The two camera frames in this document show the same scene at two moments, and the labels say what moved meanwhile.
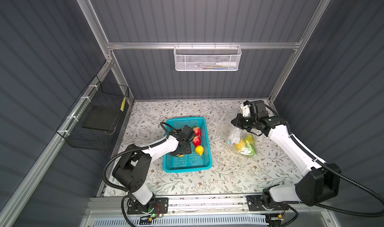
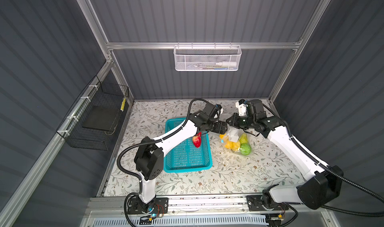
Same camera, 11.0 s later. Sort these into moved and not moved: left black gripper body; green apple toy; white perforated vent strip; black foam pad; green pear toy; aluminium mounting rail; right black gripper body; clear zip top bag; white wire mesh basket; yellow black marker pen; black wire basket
Moved: clear zip top bag; green apple toy; left black gripper body; green pear toy
Not moved: yellow black marker pen; aluminium mounting rail; right black gripper body; white wire mesh basket; black wire basket; white perforated vent strip; black foam pad
